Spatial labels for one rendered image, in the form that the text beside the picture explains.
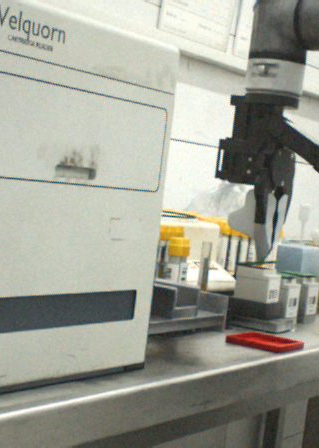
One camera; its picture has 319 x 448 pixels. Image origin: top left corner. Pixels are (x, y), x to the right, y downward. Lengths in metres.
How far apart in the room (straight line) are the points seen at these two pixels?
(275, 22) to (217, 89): 1.01
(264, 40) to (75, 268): 0.55
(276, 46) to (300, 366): 0.40
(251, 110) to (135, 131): 0.45
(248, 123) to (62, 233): 0.55
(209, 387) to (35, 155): 0.32
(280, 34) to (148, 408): 0.57
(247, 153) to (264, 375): 0.33
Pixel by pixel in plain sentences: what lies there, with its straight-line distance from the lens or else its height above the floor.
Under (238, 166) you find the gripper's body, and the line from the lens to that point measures 1.28.
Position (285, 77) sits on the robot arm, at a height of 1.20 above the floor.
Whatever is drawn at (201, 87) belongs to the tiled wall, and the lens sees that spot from 2.22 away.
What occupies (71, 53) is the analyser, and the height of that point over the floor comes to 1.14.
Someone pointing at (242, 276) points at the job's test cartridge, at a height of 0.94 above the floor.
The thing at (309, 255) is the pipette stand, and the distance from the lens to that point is 1.50.
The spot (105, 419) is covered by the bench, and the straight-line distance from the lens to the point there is 0.82.
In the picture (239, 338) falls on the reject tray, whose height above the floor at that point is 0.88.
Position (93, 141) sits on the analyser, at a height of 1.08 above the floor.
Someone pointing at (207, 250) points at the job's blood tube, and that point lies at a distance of 1.26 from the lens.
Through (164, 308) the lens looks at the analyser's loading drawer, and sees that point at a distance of 1.00.
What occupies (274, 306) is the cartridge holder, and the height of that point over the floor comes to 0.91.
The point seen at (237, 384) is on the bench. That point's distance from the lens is 1.02.
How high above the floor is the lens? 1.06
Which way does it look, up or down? 3 degrees down
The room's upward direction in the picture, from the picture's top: 7 degrees clockwise
